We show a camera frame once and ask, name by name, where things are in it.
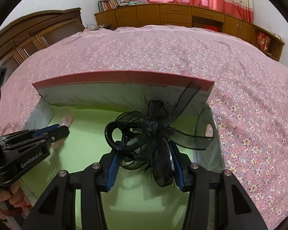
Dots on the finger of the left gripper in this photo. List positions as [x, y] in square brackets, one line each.
[57, 132]
[48, 129]

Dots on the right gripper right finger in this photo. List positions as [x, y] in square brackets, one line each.
[233, 208]

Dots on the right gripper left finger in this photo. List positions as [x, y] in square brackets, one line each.
[55, 208]

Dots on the black ribbon hair clip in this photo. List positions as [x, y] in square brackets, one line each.
[143, 140]

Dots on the left hand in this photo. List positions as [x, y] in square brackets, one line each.
[14, 195]

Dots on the cardboard box with green lining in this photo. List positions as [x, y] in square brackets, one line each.
[132, 90]

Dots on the dark wooden wardrobe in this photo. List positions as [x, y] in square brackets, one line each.
[31, 33]

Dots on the pink floral bedspread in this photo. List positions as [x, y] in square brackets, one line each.
[249, 98]

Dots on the row of books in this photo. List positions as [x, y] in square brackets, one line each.
[105, 5]

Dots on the folded clothes stack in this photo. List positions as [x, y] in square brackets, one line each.
[136, 2]

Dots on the long wooden cabinet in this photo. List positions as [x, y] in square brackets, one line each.
[188, 16]

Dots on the red box on shelf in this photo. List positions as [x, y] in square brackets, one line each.
[263, 41]

